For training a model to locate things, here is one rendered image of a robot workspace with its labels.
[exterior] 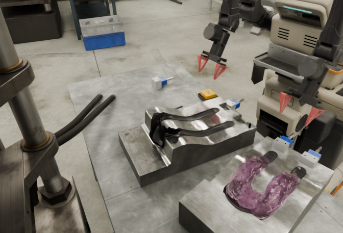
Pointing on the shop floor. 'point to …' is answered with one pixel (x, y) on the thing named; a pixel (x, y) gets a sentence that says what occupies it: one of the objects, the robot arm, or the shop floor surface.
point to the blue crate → (104, 41)
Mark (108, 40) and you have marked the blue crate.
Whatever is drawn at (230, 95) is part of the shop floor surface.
